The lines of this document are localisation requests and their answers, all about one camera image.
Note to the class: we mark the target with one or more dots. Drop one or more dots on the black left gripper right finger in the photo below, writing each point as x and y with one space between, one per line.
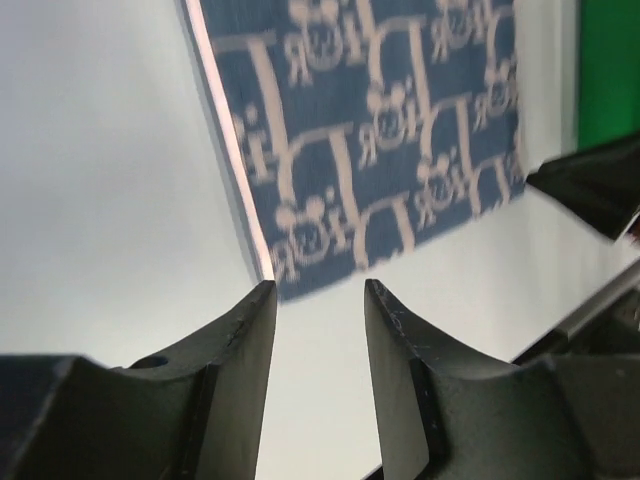
568 410

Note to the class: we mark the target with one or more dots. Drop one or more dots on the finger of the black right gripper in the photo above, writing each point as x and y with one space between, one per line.
599 186

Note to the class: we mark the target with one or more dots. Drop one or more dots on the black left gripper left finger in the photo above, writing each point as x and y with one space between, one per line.
193 410

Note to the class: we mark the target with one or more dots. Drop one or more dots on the patterned towel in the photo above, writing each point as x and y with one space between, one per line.
356 131

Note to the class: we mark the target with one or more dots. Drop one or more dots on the green plastic tray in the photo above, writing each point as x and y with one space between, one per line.
608 70

